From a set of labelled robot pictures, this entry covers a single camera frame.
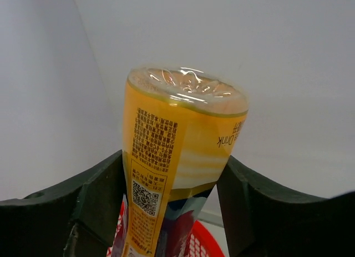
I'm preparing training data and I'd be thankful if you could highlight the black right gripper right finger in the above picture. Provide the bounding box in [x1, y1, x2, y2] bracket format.
[217, 157, 354, 256]

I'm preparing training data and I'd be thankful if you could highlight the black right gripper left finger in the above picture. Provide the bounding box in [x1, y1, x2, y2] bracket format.
[1, 151, 126, 256]

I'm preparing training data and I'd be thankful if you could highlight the orange bottle with blue label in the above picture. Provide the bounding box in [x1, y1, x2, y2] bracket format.
[111, 66, 249, 256]

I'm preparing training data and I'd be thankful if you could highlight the red plastic mesh bin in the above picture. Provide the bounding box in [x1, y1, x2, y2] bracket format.
[106, 202, 225, 257]

